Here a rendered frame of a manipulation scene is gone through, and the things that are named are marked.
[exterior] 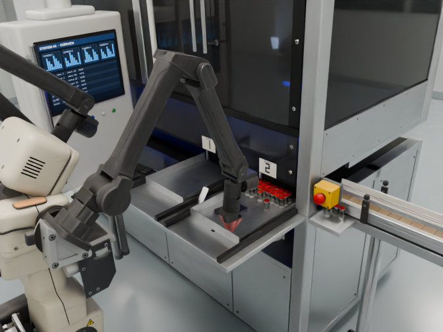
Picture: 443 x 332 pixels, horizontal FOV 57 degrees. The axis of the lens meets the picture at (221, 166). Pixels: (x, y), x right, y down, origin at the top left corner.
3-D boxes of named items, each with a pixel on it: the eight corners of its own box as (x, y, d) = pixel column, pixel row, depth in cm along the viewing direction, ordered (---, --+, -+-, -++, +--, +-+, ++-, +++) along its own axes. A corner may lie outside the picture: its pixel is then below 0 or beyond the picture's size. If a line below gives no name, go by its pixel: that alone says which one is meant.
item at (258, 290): (184, 168, 385) (177, 76, 346) (396, 271, 249) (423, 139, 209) (87, 210, 325) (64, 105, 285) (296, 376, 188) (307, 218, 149)
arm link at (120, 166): (156, 33, 99) (182, 38, 93) (192, 59, 110) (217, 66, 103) (76, 196, 99) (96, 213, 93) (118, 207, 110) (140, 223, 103)
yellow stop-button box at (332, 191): (324, 194, 148) (325, 177, 145) (341, 201, 143) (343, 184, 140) (311, 202, 144) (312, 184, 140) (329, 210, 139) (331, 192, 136)
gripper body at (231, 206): (248, 213, 138) (250, 193, 135) (226, 222, 131) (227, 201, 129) (235, 205, 142) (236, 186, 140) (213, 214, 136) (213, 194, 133)
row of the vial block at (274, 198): (251, 190, 168) (251, 181, 166) (285, 207, 156) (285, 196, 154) (248, 192, 167) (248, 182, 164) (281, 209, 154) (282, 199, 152)
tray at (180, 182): (204, 158, 198) (204, 151, 196) (242, 175, 181) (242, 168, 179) (146, 183, 177) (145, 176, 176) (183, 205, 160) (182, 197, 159)
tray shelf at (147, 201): (198, 159, 202) (198, 155, 201) (316, 212, 156) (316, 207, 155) (113, 195, 173) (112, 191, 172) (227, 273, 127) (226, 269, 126)
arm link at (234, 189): (221, 176, 132) (233, 182, 128) (235, 172, 136) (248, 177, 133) (219, 195, 134) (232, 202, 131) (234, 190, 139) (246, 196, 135)
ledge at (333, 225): (329, 207, 158) (330, 203, 157) (360, 221, 149) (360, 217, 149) (308, 222, 150) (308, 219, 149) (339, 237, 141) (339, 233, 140)
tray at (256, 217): (252, 184, 174) (252, 176, 172) (302, 206, 156) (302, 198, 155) (190, 215, 153) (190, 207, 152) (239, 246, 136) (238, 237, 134)
